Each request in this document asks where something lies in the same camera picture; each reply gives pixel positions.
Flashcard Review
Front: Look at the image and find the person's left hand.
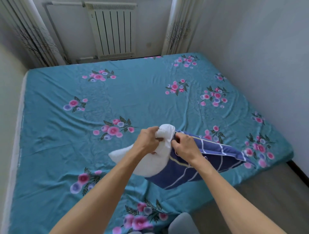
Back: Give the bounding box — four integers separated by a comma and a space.
131, 126, 165, 158

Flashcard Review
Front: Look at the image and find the person's right hand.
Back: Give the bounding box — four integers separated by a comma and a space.
171, 132, 206, 166

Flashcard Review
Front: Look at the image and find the white pillow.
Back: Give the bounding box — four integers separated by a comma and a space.
108, 124, 177, 178

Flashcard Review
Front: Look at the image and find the blue striped pillowcase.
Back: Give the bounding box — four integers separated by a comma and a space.
144, 130, 257, 191

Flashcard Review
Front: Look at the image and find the person's left forearm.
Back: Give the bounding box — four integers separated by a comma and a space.
49, 148, 146, 234

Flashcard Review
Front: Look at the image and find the person's right forearm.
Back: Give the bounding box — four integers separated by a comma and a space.
190, 155, 288, 234

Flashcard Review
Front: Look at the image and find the teal floral bed sheet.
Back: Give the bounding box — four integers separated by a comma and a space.
8, 53, 294, 234

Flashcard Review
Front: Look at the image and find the person's grey trouser leg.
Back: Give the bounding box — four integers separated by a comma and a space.
168, 212, 201, 234

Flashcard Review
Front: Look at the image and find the white tree print curtain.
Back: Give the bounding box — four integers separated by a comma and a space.
0, 0, 67, 69
161, 0, 203, 57

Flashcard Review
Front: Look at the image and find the dark baseboard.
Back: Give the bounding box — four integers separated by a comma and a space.
286, 159, 309, 188

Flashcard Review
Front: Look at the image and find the white mattress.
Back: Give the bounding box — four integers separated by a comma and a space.
0, 70, 29, 234

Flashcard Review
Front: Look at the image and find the white radiator pipe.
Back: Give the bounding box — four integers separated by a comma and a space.
43, 1, 99, 64

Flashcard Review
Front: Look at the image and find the white wall radiator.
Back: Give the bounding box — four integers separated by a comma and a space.
84, 2, 138, 61

